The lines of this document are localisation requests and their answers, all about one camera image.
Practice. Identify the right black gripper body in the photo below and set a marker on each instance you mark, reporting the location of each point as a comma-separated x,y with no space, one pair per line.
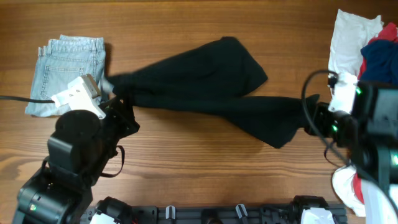
319,116

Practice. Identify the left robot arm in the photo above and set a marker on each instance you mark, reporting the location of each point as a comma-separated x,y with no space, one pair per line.
79,149

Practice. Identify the white garment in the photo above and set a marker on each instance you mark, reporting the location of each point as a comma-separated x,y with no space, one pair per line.
351,33

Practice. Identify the black shorts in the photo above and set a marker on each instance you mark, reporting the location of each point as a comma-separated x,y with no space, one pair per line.
217,79

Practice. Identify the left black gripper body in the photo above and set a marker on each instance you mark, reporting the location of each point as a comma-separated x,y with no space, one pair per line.
125,116

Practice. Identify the folded light blue jeans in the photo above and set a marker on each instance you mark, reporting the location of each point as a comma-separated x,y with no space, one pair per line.
64,59

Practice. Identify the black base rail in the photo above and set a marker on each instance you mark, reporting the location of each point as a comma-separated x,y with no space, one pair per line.
302,209

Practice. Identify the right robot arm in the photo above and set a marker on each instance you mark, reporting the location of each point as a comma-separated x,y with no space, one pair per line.
369,131

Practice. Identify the navy blue garment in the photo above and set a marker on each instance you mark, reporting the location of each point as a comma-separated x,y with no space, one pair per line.
380,62

